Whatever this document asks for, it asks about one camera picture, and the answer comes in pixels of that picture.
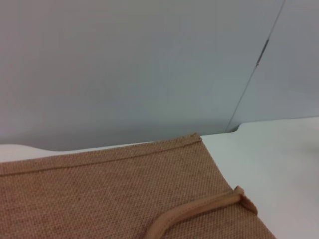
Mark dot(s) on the brown woven jute handbag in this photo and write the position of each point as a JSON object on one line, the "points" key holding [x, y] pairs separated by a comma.
{"points": [[99, 186]]}

